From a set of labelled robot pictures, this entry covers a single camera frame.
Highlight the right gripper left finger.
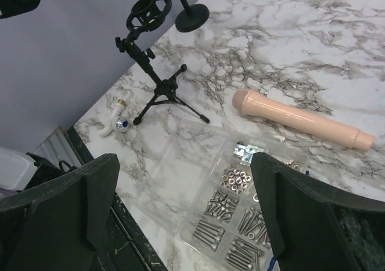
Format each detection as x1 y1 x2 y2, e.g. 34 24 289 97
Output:
1 154 120 270

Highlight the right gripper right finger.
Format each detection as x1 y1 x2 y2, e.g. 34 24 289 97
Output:
250 152 384 270

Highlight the pink microphone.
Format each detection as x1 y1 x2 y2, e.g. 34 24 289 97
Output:
232 89 375 152

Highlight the black tripod mic stand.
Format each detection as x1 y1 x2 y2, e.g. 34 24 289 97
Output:
114 0 211 126

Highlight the black round-base mic stand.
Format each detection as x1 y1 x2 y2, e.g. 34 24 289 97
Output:
175 0 209 33

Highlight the clear plastic screw box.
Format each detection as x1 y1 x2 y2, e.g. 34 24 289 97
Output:
137 120 308 270

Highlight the white plastic faucet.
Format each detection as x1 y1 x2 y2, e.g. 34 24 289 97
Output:
98 99 130 137

